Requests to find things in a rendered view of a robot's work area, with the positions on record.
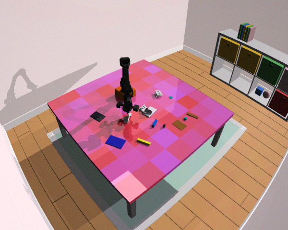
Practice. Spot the blue flat rectangular plate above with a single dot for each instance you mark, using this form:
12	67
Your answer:
115	141

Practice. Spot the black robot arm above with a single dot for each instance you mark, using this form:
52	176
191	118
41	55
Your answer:
125	84

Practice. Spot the brown flat plate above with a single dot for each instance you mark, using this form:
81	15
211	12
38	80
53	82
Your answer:
179	124

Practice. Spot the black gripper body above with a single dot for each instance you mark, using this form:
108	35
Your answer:
135	107

